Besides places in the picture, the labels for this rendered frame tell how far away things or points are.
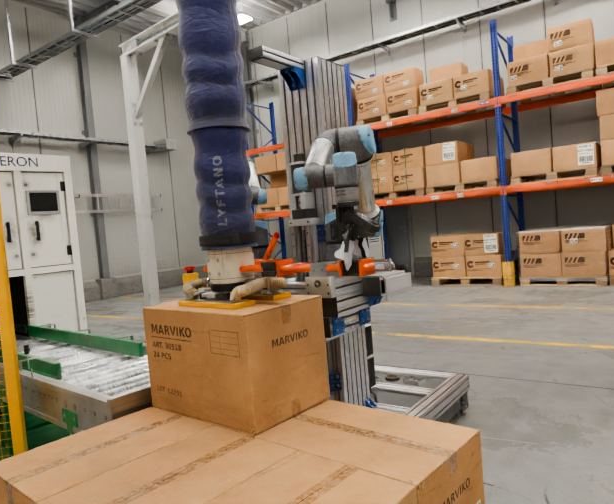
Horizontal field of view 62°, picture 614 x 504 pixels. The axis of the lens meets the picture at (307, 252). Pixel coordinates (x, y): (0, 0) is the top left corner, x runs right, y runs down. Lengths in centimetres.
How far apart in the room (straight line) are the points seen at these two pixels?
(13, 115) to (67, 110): 116
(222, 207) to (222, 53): 56
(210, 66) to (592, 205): 856
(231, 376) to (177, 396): 34
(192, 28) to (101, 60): 1139
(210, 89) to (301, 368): 106
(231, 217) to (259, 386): 61
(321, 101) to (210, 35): 78
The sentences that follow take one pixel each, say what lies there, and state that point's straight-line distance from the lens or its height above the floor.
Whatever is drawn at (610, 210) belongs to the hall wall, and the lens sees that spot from 991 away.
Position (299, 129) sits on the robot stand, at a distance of 265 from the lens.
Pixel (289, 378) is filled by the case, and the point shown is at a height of 68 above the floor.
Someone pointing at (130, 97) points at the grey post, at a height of 267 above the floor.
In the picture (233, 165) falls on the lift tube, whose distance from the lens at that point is 193.
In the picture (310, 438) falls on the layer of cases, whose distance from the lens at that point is 172.
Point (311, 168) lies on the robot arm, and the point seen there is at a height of 140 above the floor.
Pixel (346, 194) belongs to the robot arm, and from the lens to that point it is 158.
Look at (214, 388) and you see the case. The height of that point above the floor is 67.
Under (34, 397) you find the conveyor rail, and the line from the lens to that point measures 291.
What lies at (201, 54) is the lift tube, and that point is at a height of 186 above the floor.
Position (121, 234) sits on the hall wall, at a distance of 1276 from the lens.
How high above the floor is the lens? 121
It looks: 3 degrees down
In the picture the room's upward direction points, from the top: 5 degrees counter-clockwise
